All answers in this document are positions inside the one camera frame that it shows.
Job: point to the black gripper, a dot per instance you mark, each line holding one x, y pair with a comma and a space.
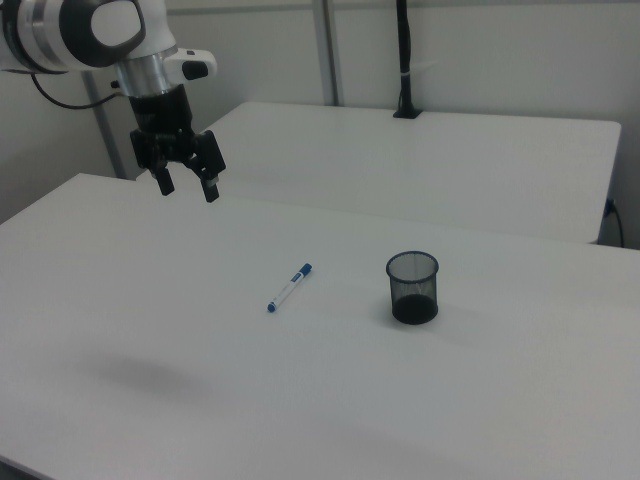
160, 115

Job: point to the blue and white marker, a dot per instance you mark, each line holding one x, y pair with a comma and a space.
290, 288

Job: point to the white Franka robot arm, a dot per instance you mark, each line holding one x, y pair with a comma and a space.
105, 30

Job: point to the white side table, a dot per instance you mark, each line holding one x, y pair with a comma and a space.
425, 165

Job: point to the black mesh pen cup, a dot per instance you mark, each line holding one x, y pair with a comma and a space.
413, 290

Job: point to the grey aluminium wall post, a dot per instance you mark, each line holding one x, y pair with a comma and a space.
330, 50
102, 125

